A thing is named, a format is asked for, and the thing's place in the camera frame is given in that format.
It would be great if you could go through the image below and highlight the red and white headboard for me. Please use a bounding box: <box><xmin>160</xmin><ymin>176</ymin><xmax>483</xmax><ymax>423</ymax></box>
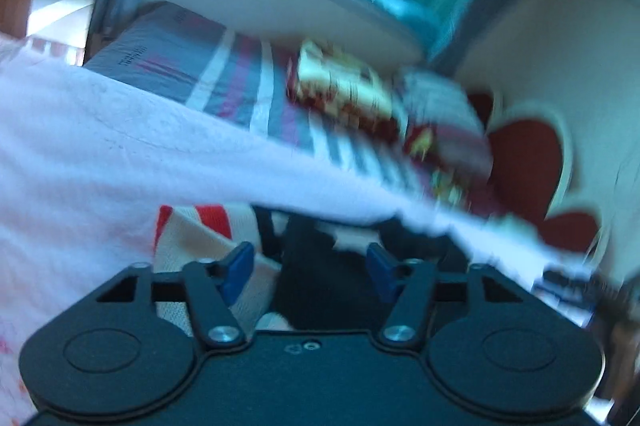
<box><xmin>466</xmin><ymin>90</ymin><xmax>607</xmax><ymax>257</ymax></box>

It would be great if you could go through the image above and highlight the striped pillow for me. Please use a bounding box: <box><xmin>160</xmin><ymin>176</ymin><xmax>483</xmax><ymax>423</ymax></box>
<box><xmin>394</xmin><ymin>70</ymin><xmax>488</xmax><ymax>141</ymax></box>

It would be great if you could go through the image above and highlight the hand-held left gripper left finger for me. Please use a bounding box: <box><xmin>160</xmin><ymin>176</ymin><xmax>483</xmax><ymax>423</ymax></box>
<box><xmin>95</xmin><ymin>241</ymin><xmax>256</xmax><ymax>354</ymax></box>

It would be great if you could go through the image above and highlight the red patterned pillow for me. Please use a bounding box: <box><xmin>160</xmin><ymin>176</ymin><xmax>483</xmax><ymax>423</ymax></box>
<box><xmin>404</xmin><ymin>125</ymin><xmax>495</xmax><ymax>211</ymax></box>

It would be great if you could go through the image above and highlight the striped knit sweater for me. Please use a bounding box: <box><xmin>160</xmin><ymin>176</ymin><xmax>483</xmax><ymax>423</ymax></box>
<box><xmin>152</xmin><ymin>204</ymin><xmax>453</xmax><ymax>333</ymax></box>

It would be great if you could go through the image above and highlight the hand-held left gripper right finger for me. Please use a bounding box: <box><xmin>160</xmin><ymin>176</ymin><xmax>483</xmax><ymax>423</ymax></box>
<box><xmin>365</xmin><ymin>243</ymin><xmax>526</xmax><ymax>354</ymax></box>

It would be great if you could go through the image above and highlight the grey striped bedding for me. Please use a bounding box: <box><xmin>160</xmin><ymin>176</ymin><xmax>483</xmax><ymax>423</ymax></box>
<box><xmin>82</xmin><ymin>2</ymin><xmax>426</xmax><ymax>203</ymax></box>

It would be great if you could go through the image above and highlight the floral white bedsheet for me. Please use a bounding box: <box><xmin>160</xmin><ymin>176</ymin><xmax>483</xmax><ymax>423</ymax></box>
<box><xmin>0</xmin><ymin>34</ymin><xmax>603</xmax><ymax>426</ymax></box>

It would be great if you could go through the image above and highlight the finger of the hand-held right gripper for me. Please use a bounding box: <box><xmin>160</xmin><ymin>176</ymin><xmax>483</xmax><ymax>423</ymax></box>
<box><xmin>540</xmin><ymin>269</ymin><xmax>593</xmax><ymax>294</ymax></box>

